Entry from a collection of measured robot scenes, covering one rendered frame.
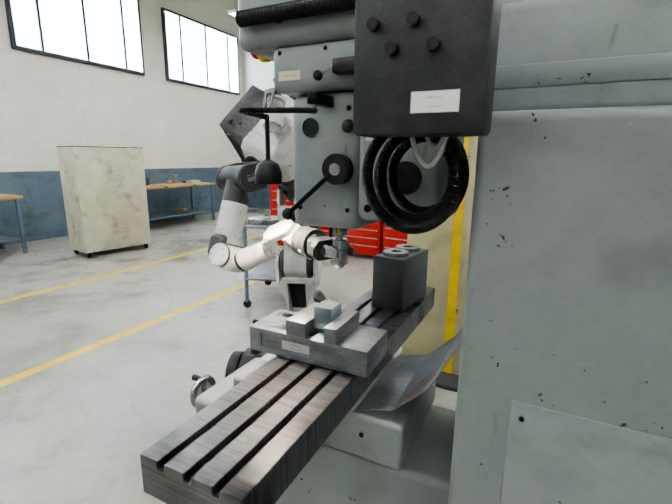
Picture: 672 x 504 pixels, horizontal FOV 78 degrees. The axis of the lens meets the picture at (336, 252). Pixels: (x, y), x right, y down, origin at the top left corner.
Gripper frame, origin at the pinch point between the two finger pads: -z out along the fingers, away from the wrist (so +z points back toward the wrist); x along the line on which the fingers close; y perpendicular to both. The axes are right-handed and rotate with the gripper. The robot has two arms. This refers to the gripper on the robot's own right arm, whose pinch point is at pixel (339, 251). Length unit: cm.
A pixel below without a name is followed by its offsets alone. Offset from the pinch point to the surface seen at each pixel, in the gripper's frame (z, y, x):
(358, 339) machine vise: -12.4, 20.3, -3.2
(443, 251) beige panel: 80, 35, 153
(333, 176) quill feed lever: -9.6, -20.7, -9.8
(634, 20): -57, -47, 15
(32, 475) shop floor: 134, 124, -76
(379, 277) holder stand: 15.2, 16.4, 30.7
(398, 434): -29.3, 37.1, -5.2
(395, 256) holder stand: 11.1, 8.4, 34.1
